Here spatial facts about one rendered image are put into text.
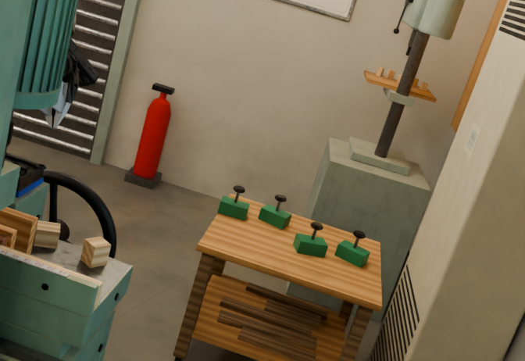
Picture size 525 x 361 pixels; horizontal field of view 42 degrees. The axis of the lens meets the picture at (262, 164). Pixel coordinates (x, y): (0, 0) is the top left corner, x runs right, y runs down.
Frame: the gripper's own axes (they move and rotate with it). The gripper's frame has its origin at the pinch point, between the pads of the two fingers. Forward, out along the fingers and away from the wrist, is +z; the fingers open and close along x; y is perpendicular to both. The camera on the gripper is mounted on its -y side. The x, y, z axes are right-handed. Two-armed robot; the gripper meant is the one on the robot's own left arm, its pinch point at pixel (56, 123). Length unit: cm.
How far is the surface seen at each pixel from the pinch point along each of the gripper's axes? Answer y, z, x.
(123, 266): -5.8, 28.2, 13.2
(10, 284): 15.6, 32.8, 7.5
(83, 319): 9.7, 38.4, 17.6
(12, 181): 16.7, 16.2, 7.2
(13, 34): 43, 7, 32
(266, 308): -152, 28, -27
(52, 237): 2.4, 23.1, 3.4
